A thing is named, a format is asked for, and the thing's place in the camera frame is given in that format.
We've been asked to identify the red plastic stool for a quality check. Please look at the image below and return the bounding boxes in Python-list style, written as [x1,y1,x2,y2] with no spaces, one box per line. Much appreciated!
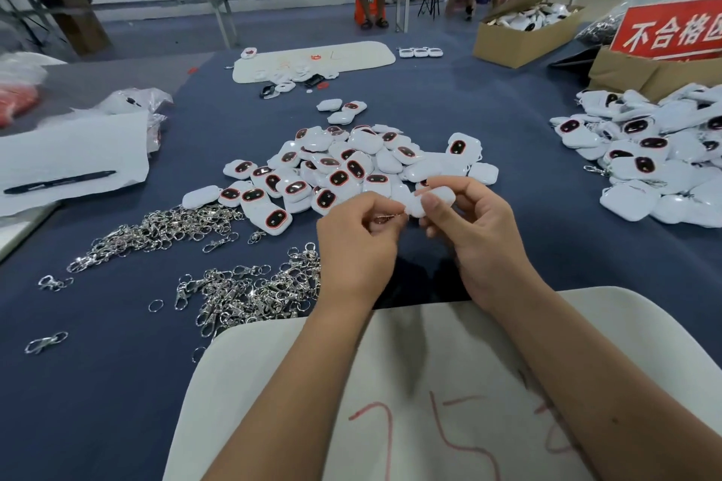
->
[354,0,390,28]

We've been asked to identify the person's right forearm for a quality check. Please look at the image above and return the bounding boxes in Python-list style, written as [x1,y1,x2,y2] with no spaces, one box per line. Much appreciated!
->
[496,283,722,481]

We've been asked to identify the white plastic bag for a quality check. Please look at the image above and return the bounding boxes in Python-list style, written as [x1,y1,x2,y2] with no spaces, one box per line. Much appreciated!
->
[0,51,67,91]

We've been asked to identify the person's left hand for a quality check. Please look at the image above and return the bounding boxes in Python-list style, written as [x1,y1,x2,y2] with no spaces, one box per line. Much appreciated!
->
[316,192,410,313]

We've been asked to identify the black pen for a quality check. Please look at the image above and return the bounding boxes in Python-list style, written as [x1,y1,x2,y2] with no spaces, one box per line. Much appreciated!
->
[3,169,117,195]

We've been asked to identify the white paper sheet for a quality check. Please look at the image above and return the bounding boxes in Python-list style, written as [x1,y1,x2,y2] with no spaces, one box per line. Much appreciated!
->
[0,112,151,218]

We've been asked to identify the white foam board red marks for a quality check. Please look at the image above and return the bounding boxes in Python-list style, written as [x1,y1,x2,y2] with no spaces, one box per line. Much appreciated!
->
[163,286,722,481]

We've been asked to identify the long white foam board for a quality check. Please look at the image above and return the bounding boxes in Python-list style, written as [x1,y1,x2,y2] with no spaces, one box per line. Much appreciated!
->
[232,41,397,85]

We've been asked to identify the orange bag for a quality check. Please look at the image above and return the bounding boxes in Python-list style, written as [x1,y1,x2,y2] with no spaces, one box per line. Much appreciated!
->
[0,83,38,127]

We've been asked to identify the flat brown cardboard box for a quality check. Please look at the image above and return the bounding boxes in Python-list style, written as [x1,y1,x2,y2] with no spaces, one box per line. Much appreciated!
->
[587,47,722,104]

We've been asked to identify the open cardboard box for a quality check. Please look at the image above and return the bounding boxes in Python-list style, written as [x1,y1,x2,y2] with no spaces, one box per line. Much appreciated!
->
[474,0,597,71]

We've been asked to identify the person's right hand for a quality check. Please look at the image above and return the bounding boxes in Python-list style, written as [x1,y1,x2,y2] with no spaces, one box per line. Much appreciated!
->
[417,175,541,313]

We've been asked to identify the white plastic tag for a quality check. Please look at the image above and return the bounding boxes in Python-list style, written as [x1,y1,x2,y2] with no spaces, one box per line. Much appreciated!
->
[406,185,458,218]

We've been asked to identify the person's left forearm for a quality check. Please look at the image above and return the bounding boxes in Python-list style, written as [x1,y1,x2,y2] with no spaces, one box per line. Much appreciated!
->
[203,300,379,481]

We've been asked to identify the red sign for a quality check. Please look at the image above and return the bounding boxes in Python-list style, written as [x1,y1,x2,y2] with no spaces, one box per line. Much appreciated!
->
[610,0,722,62]

